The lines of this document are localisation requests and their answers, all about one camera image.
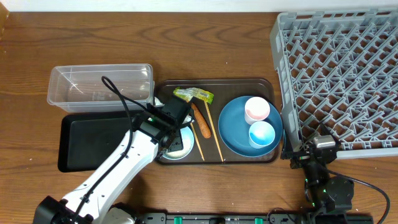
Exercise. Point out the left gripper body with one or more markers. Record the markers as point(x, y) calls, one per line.
point(178, 127)

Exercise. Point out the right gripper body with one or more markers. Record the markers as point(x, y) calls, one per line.
point(300, 158)

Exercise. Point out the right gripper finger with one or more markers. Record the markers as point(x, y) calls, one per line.
point(323, 130)
point(287, 145)

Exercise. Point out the pile of white rice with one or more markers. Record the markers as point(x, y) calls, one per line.
point(177, 154)

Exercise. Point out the light blue bowl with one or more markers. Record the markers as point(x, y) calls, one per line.
point(187, 139)

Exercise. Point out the orange carrot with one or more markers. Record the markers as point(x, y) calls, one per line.
point(202, 124)

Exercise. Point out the green snack wrapper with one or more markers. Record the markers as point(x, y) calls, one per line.
point(189, 93)

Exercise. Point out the white napkin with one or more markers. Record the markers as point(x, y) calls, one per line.
point(157, 102)

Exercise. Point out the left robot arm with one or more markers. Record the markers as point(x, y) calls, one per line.
point(90, 201)

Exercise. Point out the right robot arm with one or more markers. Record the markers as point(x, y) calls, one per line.
point(331, 197)

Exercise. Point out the grey dishwasher rack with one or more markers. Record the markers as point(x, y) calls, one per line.
point(339, 68)

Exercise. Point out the left wooden chopstick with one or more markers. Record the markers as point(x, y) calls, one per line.
point(197, 141)

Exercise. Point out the wooden chopstick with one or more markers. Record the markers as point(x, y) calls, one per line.
point(197, 141)
point(214, 131)

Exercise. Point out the light blue cup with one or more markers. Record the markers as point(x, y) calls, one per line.
point(261, 134)

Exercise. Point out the dark brown serving tray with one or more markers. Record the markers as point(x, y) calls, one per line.
point(224, 91)

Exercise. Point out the pink cup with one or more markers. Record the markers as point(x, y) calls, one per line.
point(256, 109)

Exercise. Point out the right wooden chopstick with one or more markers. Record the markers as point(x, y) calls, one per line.
point(214, 131)

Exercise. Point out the dark blue plate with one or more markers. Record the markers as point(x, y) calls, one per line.
point(234, 130)

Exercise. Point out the black plastic tray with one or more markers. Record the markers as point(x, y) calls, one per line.
point(88, 139)

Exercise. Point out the clear plastic bin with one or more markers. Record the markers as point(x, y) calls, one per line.
point(79, 88)

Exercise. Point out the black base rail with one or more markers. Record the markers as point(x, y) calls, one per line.
point(271, 218)

